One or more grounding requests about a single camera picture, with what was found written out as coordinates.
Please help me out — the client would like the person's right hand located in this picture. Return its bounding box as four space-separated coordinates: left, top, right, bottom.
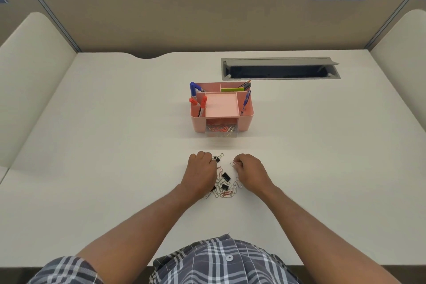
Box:
233 153 275 196

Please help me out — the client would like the person's left hand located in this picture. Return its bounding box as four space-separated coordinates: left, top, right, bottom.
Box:
180 151 218 203

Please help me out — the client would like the person's right forearm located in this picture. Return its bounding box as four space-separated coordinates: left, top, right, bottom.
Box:
258 185 402 284

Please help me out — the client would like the person's left forearm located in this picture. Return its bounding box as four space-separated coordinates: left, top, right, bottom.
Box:
76 183 204 284

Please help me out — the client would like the clear plastic drawer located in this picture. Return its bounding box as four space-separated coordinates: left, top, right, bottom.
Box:
205 117 239 138

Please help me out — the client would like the paper clips heap in drawer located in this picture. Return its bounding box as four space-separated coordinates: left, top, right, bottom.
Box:
207 124 237 136

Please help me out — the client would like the pile of coloured paper clips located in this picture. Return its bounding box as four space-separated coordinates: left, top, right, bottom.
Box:
204 167 244 200

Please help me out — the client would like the pink desk organizer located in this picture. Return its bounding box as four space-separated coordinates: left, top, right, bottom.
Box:
190 82 254 133

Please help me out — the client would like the blue pen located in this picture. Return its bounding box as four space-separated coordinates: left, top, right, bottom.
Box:
240 90 251 116

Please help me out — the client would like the blue marker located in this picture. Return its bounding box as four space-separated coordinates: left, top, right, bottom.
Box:
189 82 207 98

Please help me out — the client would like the plaid shirt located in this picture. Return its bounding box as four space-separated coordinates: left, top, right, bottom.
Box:
28 234 301 284

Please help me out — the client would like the beige partition panel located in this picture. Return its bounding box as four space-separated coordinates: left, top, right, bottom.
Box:
0 0 426 53

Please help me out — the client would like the white side divider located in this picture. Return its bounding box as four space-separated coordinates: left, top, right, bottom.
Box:
0 12 78 168
370 9 426 129

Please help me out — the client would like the grey desk cable hatch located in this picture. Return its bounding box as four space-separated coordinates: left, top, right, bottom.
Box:
221 57 341 81

